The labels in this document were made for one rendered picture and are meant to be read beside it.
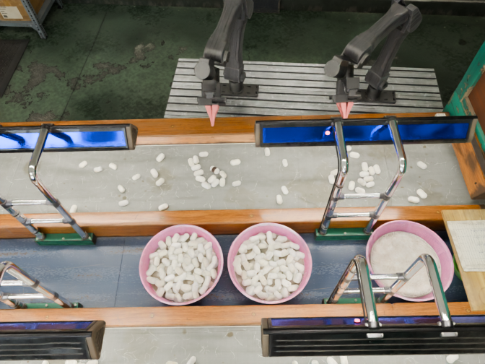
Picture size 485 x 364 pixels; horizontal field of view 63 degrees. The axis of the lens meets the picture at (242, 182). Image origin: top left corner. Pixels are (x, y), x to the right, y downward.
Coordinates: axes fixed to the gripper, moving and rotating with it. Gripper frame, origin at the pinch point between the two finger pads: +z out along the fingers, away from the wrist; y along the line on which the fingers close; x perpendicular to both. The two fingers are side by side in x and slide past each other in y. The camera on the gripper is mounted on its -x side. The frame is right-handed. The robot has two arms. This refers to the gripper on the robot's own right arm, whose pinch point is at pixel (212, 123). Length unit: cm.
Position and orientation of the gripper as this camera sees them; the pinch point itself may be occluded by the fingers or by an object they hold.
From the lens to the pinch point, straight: 145.3
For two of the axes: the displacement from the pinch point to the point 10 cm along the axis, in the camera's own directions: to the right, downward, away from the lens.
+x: 0.1, -1.3, 9.9
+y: 10.0, -0.1, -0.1
